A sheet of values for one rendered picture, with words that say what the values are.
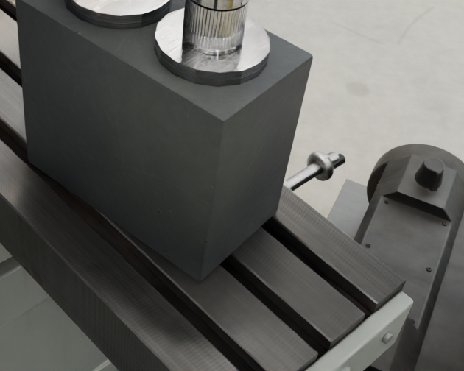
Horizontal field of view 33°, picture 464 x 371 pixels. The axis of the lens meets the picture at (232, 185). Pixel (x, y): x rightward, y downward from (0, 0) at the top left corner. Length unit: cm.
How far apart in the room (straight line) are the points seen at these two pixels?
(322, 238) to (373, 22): 221
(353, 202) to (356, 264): 86
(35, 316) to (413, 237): 60
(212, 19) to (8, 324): 61
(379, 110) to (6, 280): 171
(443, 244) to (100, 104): 78
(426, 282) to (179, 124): 72
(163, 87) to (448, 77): 221
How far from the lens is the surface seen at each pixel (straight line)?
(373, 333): 72
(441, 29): 300
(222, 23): 59
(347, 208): 159
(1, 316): 105
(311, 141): 234
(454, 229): 136
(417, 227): 133
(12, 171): 79
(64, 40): 66
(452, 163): 146
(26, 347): 115
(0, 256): 94
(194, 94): 59
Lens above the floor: 150
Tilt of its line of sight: 44 degrees down
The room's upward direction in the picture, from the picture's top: 10 degrees clockwise
